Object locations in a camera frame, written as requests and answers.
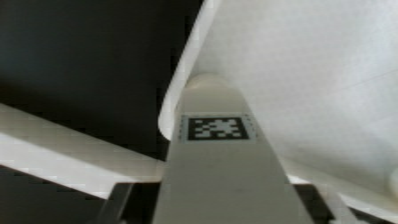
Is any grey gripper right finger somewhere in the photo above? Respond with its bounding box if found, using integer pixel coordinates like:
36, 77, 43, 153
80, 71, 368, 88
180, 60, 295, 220
293, 184, 370, 224

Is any white desk top tray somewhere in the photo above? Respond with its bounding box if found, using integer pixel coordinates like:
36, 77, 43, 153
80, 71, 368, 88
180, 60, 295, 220
158, 0, 398, 224

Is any white front barrier rail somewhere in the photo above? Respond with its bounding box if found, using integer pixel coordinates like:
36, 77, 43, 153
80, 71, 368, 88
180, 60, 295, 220
0, 103, 166, 199

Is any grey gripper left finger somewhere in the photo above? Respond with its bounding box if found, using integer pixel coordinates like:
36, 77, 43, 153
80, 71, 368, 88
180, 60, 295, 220
89, 183, 160, 224

